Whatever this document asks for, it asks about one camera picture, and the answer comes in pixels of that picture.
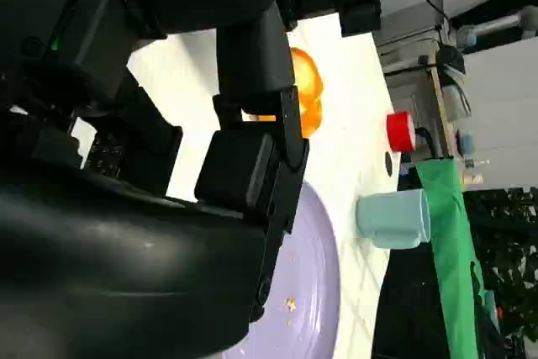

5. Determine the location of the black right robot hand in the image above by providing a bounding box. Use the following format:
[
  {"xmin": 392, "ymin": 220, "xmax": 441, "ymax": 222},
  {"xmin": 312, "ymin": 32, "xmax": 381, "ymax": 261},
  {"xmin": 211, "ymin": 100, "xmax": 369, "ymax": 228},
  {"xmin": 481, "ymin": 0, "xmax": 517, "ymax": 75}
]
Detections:
[{"xmin": 0, "ymin": 0, "xmax": 382, "ymax": 359}]

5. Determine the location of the lilac plate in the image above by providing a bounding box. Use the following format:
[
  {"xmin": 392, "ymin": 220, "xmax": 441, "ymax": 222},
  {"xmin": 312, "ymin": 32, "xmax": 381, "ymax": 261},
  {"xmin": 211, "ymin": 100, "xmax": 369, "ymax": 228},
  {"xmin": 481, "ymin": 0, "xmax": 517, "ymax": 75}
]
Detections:
[{"xmin": 220, "ymin": 182, "xmax": 340, "ymax": 359}]

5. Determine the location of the orange striped toy bread roll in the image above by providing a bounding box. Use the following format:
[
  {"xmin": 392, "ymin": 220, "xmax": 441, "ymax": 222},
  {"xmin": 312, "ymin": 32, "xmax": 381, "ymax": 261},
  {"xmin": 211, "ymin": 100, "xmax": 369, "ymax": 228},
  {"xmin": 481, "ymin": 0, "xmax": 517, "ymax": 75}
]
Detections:
[{"xmin": 251, "ymin": 46, "xmax": 326, "ymax": 140}]

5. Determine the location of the pale green mug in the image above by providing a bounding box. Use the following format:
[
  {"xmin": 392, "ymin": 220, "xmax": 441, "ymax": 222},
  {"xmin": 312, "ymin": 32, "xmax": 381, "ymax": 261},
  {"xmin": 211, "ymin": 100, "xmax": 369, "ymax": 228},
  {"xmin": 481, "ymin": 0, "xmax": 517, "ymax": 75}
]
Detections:
[{"xmin": 355, "ymin": 188, "xmax": 432, "ymax": 250}]

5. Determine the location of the red cylindrical button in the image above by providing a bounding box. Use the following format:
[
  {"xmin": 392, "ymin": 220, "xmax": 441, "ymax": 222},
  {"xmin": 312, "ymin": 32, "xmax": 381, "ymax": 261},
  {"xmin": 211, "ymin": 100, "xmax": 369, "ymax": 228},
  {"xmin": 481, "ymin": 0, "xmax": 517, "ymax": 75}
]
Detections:
[{"xmin": 386, "ymin": 111, "xmax": 418, "ymax": 154}]

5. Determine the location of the green cloth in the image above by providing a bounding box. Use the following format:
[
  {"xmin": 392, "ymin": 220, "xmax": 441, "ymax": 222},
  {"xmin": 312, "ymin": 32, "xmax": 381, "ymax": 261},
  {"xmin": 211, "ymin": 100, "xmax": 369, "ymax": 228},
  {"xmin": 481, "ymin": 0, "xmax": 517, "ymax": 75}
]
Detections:
[{"xmin": 414, "ymin": 156, "xmax": 481, "ymax": 359}]

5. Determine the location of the wooden beam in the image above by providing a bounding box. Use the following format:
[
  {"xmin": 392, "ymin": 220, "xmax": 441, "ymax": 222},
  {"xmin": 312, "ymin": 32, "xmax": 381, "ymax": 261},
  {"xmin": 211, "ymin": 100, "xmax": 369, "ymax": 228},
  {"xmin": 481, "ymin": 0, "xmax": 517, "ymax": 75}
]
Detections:
[{"xmin": 428, "ymin": 65, "xmax": 460, "ymax": 161}]

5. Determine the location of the grey metal cabinet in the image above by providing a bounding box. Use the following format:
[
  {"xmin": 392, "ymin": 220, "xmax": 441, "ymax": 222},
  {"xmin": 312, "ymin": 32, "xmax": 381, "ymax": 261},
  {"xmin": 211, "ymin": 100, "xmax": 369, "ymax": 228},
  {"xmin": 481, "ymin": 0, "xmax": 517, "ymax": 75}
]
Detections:
[{"xmin": 376, "ymin": 0, "xmax": 447, "ymax": 82}]

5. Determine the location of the black lattice fence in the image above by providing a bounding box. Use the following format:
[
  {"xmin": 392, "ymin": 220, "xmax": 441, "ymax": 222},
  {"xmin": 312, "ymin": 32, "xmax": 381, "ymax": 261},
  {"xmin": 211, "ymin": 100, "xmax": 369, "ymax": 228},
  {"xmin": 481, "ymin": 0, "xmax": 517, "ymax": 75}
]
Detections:
[{"xmin": 462, "ymin": 187, "xmax": 538, "ymax": 337}]

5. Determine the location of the thin black background cable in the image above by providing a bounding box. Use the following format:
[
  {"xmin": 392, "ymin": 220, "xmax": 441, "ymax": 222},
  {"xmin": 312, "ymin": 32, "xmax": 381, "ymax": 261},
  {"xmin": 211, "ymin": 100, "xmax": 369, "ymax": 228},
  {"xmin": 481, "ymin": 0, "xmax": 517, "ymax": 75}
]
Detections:
[{"xmin": 419, "ymin": 0, "xmax": 449, "ymax": 37}]

